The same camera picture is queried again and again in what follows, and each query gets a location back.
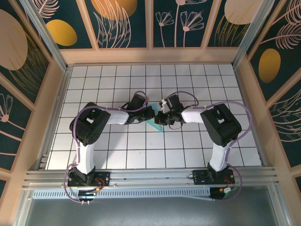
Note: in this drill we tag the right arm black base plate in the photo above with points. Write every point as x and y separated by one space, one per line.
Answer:
200 176

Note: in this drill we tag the aluminium corner post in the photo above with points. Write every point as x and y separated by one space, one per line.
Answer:
53 47
249 35

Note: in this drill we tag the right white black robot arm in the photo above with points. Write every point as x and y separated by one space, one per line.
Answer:
219 157

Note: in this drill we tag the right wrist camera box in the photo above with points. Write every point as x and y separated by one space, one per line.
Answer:
164 104

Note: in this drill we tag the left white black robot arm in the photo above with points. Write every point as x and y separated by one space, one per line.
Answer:
87 160

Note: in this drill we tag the long aluminium mounting rail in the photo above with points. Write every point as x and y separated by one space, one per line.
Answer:
152 176

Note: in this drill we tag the aluminium table side rail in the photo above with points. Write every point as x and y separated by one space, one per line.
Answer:
61 94
242 94

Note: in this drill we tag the aluminium frame profile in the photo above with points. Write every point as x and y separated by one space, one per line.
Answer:
281 207
20 207

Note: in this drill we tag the light blue cloth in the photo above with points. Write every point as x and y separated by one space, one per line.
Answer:
155 127

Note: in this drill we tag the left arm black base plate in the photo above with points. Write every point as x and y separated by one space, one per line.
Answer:
103 176

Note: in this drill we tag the grey metal sheet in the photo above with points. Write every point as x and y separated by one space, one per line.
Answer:
152 212

